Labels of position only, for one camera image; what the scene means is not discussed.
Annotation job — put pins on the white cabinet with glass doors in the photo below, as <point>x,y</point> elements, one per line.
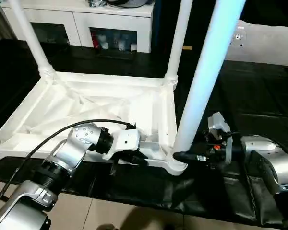
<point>81,19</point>

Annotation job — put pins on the brown curtain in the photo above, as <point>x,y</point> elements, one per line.
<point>0,24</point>

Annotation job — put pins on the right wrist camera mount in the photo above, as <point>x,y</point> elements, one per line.
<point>218,122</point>

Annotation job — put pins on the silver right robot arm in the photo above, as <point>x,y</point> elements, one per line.
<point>278,163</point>

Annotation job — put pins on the black box with gold label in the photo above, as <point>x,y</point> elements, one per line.
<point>199,24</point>

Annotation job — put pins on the dark rounded robot body part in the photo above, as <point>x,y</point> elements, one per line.
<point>108,227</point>

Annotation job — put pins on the grey round container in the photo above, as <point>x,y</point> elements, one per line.
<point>129,3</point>

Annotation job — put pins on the grey cushion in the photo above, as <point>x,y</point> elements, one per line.
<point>266,45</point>

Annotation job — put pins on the white plastic table top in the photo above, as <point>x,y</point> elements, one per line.
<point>98,86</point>

